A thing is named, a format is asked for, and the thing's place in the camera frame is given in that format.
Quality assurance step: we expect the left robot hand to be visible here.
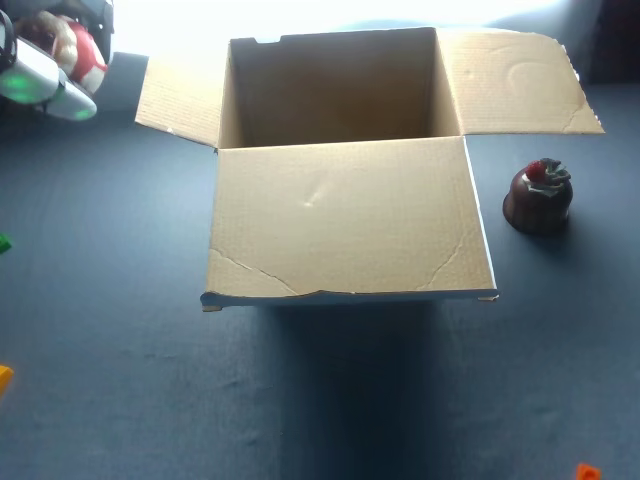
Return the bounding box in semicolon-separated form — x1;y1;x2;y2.
0;0;115;122

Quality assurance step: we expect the pink strawberry cake toy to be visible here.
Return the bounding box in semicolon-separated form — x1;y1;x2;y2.
17;12;109;96

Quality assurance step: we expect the cardboard box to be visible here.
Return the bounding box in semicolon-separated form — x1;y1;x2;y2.
134;25;607;314

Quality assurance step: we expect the chocolate cake toy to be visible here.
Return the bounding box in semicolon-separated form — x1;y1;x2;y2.
502;157;574;235

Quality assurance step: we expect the grey table cloth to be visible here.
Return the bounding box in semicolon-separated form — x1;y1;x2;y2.
0;82;640;480

